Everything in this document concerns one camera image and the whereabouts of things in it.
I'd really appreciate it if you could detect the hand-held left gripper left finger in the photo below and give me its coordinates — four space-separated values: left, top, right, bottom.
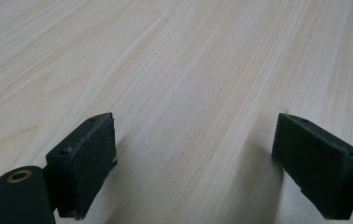
45 112 119 221

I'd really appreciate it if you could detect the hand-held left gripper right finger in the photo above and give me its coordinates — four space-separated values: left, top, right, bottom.
271 112 353 220

